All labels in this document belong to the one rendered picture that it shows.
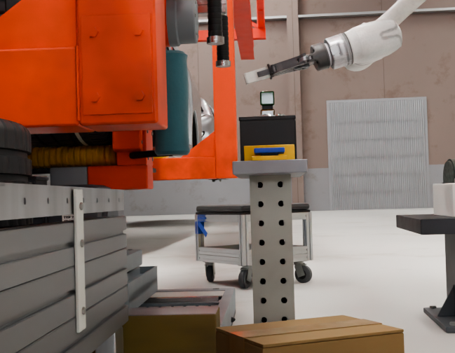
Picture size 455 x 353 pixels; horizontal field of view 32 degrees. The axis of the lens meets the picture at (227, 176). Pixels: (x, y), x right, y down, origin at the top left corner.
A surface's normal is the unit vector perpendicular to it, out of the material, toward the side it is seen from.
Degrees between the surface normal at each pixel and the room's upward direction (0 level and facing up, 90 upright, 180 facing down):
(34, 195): 90
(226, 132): 90
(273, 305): 90
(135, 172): 90
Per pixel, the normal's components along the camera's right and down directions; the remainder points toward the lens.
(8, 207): 1.00, -0.03
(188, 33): -0.01, 0.73
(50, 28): -0.05, -0.03
